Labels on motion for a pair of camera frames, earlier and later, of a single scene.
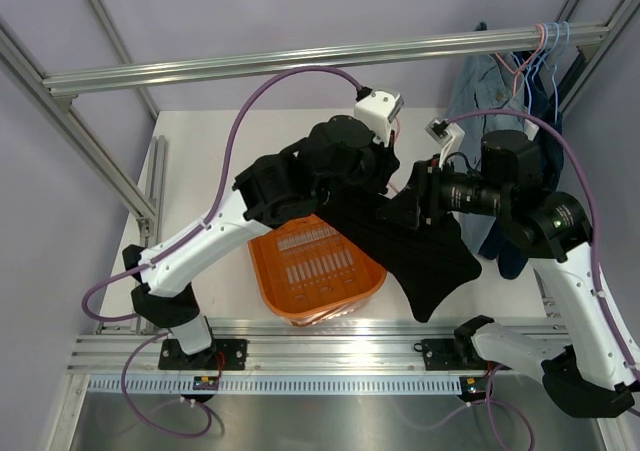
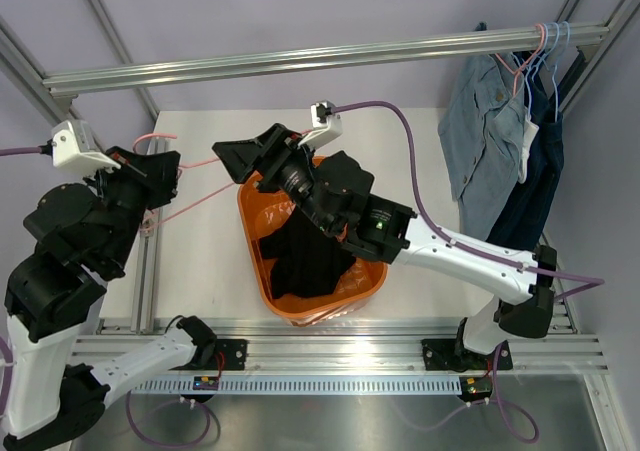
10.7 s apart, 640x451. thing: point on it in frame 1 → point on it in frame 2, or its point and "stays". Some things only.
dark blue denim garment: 545,117 stays
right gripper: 422,195 → 244,159
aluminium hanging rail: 573,39 stays
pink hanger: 399,132 → 183,167
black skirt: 423,264 → 305,260
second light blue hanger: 554,68 stays
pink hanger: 529,58 stays
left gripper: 386,162 → 157,172
